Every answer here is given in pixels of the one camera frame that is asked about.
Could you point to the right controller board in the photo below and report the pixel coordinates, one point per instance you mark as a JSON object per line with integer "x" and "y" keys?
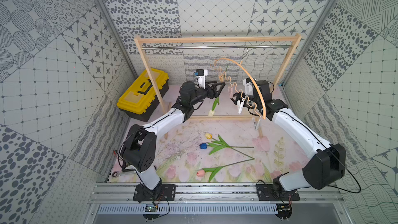
{"x": 284, "y": 212}

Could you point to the yellow tulip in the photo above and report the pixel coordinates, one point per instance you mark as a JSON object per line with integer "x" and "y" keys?
{"x": 219, "y": 140}

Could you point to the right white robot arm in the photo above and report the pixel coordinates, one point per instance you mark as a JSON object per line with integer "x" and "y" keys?
{"x": 326, "y": 163}

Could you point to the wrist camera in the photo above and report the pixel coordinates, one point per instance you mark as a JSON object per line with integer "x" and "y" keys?
{"x": 249, "y": 87}
{"x": 200, "y": 78}

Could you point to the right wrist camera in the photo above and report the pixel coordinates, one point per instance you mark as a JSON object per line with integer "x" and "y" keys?
{"x": 249, "y": 87}

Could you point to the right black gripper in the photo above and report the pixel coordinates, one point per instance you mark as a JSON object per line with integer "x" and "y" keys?
{"x": 239, "y": 98}

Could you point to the controller board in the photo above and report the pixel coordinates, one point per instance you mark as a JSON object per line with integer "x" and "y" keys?
{"x": 151, "y": 212}
{"x": 284, "y": 212}

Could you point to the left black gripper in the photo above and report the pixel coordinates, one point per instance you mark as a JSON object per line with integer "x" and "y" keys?
{"x": 210, "y": 89}

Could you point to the pink tulip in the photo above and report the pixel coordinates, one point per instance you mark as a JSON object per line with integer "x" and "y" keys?
{"x": 215, "y": 170}

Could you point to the blue tulip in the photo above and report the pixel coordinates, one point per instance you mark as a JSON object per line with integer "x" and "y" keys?
{"x": 218, "y": 147}

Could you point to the aluminium rail base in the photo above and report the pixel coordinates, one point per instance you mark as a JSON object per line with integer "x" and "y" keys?
{"x": 209, "y": 193}

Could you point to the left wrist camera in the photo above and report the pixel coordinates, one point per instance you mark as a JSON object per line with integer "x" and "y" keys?
{"x": 200, "y": 78}

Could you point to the yellow black toolbox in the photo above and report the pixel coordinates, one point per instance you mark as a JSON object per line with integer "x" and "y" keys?
{"x": 140, "y": 99}

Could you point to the left controller board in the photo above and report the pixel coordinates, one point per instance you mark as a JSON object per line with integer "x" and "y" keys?
{"x": 151, "y": 212}

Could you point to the white tulip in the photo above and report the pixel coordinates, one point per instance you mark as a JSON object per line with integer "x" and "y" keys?
{"x": 216, "y": 101}

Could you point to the wooden clothes hanger with clips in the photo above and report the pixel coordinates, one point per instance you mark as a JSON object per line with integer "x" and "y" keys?
{"x": 240, "y": 105}

